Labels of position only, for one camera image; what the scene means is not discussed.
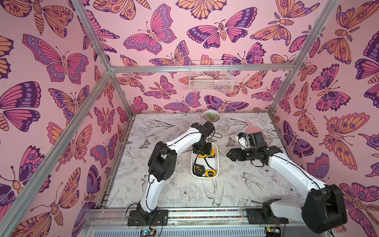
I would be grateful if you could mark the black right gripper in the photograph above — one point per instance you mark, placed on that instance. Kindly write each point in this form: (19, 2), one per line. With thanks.
(239, 154)

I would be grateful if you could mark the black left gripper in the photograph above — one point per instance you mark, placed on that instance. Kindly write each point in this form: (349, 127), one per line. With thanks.
(207, 152)

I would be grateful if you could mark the yellow tape measure with clip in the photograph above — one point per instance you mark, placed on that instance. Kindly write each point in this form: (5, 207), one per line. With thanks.
(212, 155)

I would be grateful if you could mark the black yellow tape measure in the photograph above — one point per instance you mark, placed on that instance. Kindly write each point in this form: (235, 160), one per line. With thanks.
(210, 173)
(198, 170)

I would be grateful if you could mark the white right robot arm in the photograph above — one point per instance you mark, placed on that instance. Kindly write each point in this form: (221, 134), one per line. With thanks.
(324, 207)

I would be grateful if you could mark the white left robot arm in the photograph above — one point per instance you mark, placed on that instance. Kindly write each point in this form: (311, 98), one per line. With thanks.
(163, 159)

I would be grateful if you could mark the white storage box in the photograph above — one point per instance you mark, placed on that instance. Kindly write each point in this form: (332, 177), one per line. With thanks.
(208, 163)

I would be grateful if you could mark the pink hand brush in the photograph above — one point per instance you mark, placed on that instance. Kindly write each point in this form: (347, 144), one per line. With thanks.
(252, 129)

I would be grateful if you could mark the white plant pot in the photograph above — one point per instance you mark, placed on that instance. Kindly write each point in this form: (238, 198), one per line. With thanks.
(216, 118)

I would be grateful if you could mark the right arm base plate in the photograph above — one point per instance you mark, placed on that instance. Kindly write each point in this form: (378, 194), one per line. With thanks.
(263, 215)

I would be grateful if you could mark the white wire wall basket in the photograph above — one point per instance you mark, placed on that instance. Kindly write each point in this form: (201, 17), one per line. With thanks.
(211, 77)

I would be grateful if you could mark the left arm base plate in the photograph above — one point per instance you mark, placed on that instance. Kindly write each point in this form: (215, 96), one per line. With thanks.
(141, 218)

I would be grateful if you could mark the aluminium front rail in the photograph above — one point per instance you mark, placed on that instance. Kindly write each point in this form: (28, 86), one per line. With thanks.
(191, 222)

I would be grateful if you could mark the aluminium cage frame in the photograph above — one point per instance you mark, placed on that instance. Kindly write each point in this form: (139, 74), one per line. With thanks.
(24, 84)

